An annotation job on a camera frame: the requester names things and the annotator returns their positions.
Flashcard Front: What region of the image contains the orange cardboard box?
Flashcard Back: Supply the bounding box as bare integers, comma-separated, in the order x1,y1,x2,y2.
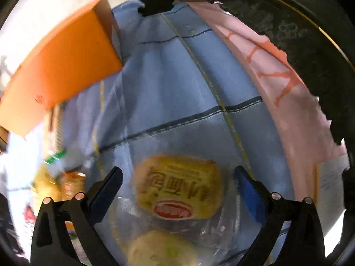
0,0,124,139

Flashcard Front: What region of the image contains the white printed sheet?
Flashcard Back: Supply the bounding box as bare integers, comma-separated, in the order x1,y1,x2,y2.
316,155,350,209

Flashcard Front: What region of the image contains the blue checked tablecloth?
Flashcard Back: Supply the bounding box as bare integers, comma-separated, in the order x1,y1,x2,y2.
3,1,295,266

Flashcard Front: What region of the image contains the pastry packet with green label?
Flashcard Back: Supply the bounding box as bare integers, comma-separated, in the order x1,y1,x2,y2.
127,229,201,266

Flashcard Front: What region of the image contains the dark carved wooden furniture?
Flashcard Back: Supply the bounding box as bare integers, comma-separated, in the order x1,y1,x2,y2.
136,0,355,255

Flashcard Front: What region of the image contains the bread packet with red label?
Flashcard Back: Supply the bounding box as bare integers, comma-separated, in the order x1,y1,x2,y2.
132,155,226,228

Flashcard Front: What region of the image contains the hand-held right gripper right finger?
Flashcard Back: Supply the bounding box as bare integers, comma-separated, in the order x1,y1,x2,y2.
236,166,325,266

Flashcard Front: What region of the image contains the pink cloth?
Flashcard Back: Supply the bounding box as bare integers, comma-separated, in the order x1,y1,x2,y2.
172,0,348,201

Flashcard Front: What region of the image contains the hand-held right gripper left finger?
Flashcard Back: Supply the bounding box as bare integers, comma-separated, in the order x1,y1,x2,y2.
30,167,124,266

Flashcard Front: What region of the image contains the orange snack packet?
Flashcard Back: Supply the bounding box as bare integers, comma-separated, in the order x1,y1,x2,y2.
61,171,87,200

